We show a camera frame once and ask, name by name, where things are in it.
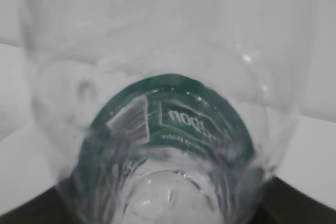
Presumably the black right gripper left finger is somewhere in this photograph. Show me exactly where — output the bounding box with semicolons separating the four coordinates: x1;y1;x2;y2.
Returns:
1;184;71;223

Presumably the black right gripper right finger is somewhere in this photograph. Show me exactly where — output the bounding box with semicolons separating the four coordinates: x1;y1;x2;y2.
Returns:
258;177;335;224

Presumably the clear water bottle green label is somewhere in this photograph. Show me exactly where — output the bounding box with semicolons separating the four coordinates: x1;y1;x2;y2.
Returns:
20;0;314;223

